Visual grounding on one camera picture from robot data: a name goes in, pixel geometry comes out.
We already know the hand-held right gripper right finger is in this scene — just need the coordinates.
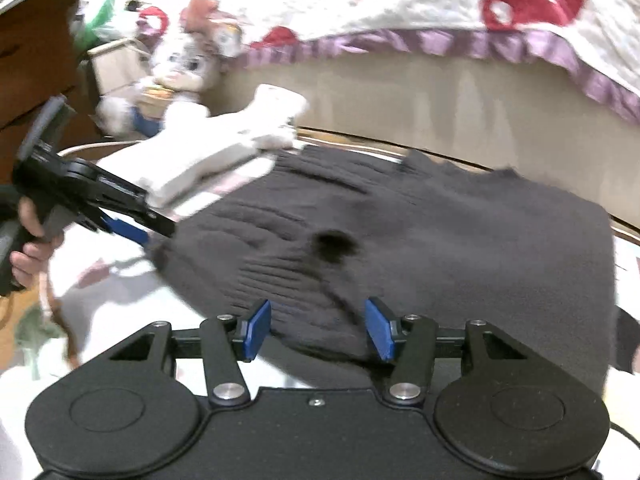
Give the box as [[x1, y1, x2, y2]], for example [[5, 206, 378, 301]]
[[365, 297, 529, 407]]

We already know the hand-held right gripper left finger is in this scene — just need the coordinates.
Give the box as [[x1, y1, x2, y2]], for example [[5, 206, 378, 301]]
[[108, 300, 272, 407]]

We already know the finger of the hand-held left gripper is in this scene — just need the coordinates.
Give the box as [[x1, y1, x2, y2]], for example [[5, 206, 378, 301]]
[[92, 167, 177, 237], [82, 205, 153, 250]]

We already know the dark grey knit sweater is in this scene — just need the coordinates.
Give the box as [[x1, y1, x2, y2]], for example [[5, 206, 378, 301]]
[[147, 142, 618, 396]]

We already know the person's left hand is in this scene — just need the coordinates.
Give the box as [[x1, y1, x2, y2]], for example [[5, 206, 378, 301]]
[[10, 196, 66, 288]]

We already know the white folded garment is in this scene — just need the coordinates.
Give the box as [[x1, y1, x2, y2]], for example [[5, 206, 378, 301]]
[[97, 84, 308, 208]]

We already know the brown wooden cabinet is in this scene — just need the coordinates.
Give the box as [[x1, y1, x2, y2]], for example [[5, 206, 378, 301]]
[[0, 0, 106, 186]]

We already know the grey plush bunny toy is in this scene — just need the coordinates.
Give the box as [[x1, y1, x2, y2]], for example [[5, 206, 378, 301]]
[[95, 0, 246, 138]]

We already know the green plastic bag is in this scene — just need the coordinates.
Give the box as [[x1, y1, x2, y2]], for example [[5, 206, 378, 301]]
[[70, 0, 131, 46]]

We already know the white quilt purple ruffle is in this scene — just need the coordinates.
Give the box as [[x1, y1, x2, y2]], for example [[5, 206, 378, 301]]
[[167, 0, 640, 126]]

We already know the brown strap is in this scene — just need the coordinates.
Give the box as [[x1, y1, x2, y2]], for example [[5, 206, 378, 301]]
[[39, 270, 83, 368]]

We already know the beige bed frame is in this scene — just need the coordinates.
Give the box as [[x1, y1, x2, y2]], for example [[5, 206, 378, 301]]
[[210, 52, 640, 233]]

